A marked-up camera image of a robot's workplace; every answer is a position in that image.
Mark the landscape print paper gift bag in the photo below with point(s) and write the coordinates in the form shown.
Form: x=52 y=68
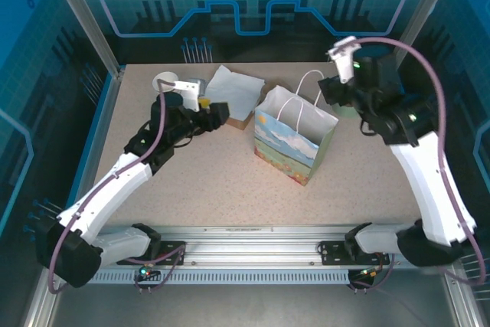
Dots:
x=287 y=143

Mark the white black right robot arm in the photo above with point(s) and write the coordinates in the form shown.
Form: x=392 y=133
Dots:
x=428 y=189

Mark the green paper straw holder cup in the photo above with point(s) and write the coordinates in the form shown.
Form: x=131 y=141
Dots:
x=344 y=112

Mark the stack of white napkins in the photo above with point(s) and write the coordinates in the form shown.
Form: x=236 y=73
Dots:
x=237 y=89

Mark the aluminium frame post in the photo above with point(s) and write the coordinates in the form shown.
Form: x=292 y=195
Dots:
x=421 y=17
x=92 y=17

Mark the aluminium table side rail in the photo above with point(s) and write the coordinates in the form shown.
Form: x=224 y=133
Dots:
x=100 y=124

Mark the brown cardboard napkin box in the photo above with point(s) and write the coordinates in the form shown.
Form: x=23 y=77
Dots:
x=239 y=124

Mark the stack of white paper cups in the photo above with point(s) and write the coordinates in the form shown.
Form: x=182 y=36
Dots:
x=164 y=76

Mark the small circuit board with LEDs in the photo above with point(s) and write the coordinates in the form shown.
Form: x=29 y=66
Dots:
x=367 y=272
x=145 y=271

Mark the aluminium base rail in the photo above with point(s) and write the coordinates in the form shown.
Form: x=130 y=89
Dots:
x=249 y=246

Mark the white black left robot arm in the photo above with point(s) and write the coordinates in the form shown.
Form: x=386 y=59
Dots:
x=115 y=189

